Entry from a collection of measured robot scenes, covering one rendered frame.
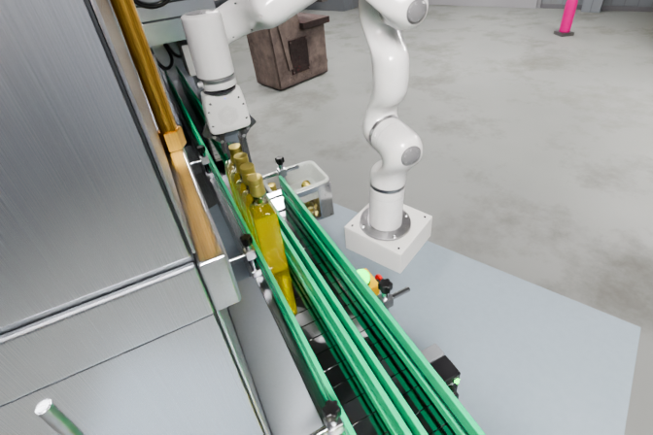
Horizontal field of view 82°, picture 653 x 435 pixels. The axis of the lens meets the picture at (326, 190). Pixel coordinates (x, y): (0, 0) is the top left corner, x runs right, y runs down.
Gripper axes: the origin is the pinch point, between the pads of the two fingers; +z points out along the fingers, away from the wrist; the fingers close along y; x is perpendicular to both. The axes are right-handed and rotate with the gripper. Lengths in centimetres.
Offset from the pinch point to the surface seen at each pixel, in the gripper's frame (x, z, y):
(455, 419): -70, 25, 13
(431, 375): -64, 20, 13
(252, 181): -18.4, 0.2, -1.1
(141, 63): -43, -34, -14
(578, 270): -11, 133, 173
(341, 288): -32.9, 28.3, 11.3
